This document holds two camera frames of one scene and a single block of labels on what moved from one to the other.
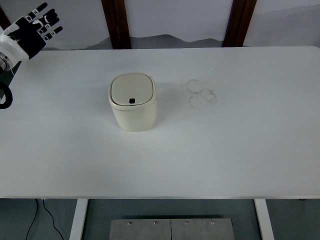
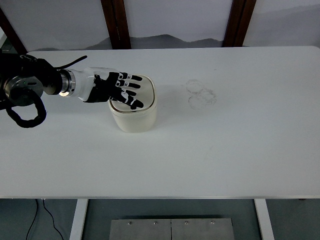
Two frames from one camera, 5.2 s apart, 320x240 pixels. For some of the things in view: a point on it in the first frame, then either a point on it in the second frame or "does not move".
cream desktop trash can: [133, 98] does not move
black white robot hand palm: [30, 37] to [96, 84]
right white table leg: [265, 219] does not move
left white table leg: [79, 219] does not move
